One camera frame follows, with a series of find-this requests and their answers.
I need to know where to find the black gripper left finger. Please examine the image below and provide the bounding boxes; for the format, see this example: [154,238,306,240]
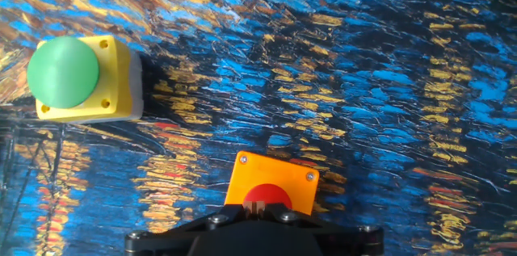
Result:
[124,200,256,256]

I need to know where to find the orange box red button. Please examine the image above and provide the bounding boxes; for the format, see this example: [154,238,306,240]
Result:
[224,150,321,216]

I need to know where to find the starry night painting tablecloth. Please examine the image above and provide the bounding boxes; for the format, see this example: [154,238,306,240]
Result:
[0,0,517,256]

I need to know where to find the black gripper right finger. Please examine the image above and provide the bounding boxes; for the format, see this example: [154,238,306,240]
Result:
[254,200,385,256]

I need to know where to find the yellow box green mushroom button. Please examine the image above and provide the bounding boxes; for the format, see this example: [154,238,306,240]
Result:
[27,35,145,124]

